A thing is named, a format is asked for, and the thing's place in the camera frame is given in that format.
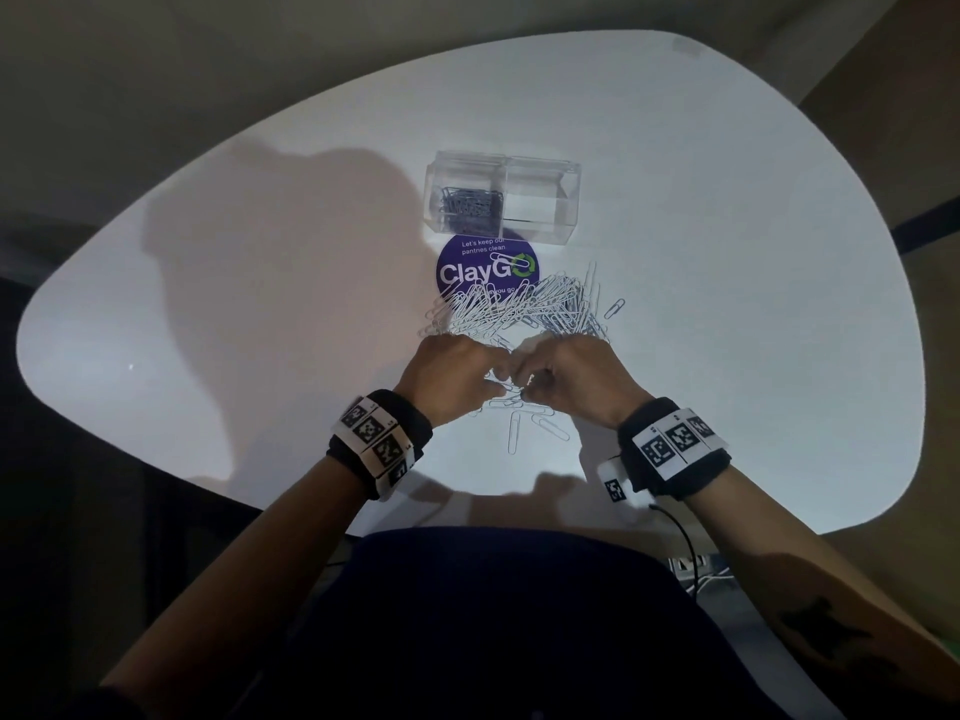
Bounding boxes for person's right hand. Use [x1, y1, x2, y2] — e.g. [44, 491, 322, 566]
[509, 335, 655, 431]

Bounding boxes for person's left hand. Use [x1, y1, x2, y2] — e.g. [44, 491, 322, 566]
[393, 333, 513, 430]

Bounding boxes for pile of mixed paper clips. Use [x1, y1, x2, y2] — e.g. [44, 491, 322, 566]
[423, 261, 628, 457]

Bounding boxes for cluster of sorted blue clips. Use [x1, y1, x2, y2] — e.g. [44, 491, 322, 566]
[438, 186, 505, 232]

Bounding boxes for clear plastic two-compartment box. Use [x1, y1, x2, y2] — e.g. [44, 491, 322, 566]
[422, 149, 583, 247]

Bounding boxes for person's left forearm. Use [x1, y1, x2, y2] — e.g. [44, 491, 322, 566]
[101, 456, 373, 720]

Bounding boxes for person's right forearm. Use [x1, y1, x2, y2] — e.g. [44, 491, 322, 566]
[682, 468, 960, 706]

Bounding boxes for person's dark blue clothing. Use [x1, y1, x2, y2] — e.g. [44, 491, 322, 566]
[262, 525, 789, 720]

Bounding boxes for black left wristband with markers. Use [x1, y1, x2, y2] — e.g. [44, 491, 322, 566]
[326, 389, 435, 503]

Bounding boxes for black wristband with markers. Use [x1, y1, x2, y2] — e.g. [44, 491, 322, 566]
[617, 396, 733, 502]
[326, 389, 435, 503]

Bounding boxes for round purple sticker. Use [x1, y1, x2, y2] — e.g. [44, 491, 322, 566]
[436, 231, 541, 301]

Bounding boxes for black right wristband with markers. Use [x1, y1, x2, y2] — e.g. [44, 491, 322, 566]
[617, 396, 733, 502]

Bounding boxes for black bar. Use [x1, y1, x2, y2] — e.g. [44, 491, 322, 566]
[890, 195, 960, 256]

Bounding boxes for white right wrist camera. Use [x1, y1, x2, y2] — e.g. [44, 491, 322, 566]
[597, 456, 654, 511]

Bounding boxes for black right camera cable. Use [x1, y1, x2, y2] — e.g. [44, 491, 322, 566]
[648, 504, 700, 593]

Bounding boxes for white cables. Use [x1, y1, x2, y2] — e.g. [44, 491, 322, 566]
[667, 554, 733, 597]

